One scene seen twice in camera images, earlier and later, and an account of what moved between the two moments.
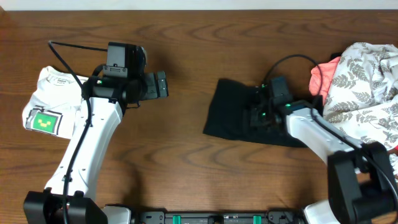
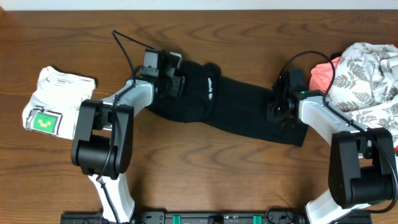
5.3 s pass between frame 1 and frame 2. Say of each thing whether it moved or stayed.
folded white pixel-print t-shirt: stayed
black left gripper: moved
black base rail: stayed
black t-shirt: moved
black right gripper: moved
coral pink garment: stayed
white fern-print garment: stayed
